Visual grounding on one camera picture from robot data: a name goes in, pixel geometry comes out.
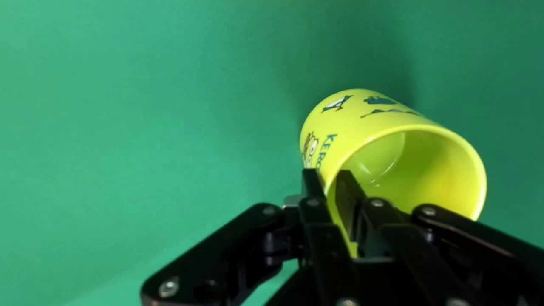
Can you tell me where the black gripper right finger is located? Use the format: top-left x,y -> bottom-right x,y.
333,169 -> 544,306

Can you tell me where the yellow mug with face print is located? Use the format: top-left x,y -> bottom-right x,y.
297,87 -> 489,261

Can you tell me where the green table cloth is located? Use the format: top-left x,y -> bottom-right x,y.
0,0 -> 544,306

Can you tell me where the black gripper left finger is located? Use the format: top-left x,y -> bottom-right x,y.
139,167 -> 375,306

